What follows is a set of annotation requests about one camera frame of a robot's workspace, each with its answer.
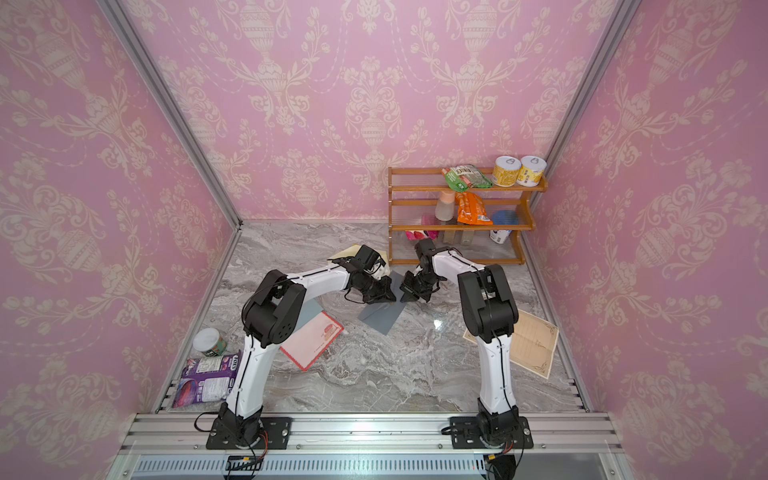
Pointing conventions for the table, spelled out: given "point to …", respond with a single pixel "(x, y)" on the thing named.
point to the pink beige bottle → (444, 210)
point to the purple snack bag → (206, 379)
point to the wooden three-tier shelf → (413, 190)
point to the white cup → (499, 236)
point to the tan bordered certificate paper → (533, 343)
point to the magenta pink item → (428, 218)
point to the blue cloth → (505, 217)
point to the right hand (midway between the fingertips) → (402, 297)
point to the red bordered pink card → (310, 345)
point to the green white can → (209, 342)
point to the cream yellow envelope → (354, 251)
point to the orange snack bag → (471, 209)
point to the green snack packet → (464, 177)
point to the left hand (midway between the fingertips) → (396, 300)
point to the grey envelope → (383, 316)
